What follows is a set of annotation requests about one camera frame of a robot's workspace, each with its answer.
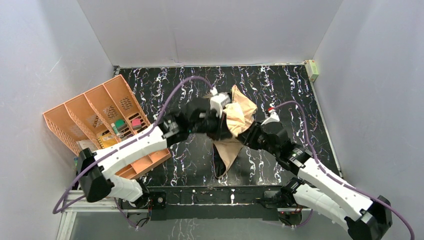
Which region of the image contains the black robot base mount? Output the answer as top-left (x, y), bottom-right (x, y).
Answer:
top-left (118, 185), bottom-right (306, 224)

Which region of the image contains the glue stick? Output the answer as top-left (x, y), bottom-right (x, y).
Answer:
top-left (110, 123), bottom-right (121, 137)

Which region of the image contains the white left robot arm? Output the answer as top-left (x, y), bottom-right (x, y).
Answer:
top-left (77, 93), bottom-right (231, 203)

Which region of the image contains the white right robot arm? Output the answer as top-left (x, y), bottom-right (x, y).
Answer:
top-left (237, 122), bottom-right (393, 240)

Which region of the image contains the green eraser block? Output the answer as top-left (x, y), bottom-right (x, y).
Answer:
top-left (114, 119), bottom-right (127, 131)

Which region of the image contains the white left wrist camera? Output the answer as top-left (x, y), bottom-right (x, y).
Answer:
top-left (209, 87), bottom-right (231, 118)

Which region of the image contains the aluminium frame rail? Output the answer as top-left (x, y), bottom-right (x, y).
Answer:
top-left (56, 187), bottom-right (374, 240)

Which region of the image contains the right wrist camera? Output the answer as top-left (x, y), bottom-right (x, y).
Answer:
top-left (261, 107), bottom-right (280, 125)

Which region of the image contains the orange plastic desk organizer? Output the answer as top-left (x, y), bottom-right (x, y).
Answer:
top-left (43, 75), bottom-right (171, 179)

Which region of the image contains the white green box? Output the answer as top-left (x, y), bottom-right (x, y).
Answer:
top-left (304, 59), bottom-right (320, 82)

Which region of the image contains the pink eraser block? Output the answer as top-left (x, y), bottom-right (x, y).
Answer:
top-left (131, 118), bottom-right (142, 130)

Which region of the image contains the beige and black folding umbrella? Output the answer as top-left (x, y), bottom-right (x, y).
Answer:
top-left (212, 85), bottom-right (257, 179)

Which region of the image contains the yellow spiral notebook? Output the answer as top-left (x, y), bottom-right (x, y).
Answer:
top-left (97, 132), bottom-right (119, 149)

